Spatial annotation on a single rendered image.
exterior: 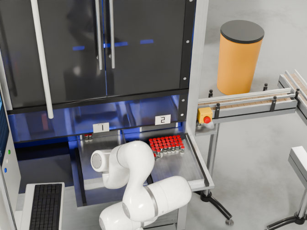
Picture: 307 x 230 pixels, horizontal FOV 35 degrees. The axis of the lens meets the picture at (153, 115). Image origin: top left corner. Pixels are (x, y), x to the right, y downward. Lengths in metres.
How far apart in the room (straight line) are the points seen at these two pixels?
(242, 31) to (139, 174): 3.00
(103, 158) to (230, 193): 1.95
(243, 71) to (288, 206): 1.35
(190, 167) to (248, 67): 2.00
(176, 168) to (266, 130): 1.82
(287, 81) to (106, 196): 1.45
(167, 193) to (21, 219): 1.15
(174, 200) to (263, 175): 2.40
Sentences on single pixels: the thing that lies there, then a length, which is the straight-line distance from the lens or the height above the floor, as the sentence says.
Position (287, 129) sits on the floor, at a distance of 4.32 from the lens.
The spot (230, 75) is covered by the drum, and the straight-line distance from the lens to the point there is 4.43.
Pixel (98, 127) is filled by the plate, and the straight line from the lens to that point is 2.58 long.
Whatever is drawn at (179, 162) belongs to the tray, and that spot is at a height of 0.88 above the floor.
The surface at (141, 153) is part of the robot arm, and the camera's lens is 1.52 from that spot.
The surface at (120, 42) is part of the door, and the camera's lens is 2.31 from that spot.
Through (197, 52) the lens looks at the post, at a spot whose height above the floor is 1.43.
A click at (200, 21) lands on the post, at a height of 1.60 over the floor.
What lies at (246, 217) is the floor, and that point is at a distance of 3.55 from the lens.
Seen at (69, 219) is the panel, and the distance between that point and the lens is 3.09.
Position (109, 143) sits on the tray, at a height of 0.88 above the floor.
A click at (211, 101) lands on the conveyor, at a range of 2.94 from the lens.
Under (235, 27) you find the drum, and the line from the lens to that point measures 4.41.
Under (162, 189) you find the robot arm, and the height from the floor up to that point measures 1.60.
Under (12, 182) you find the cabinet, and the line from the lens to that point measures 2.45.
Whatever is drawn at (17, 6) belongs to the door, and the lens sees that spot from 2.18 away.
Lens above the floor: 2.71
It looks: 39 degrees down
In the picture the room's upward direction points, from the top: 2 degrees clockwise
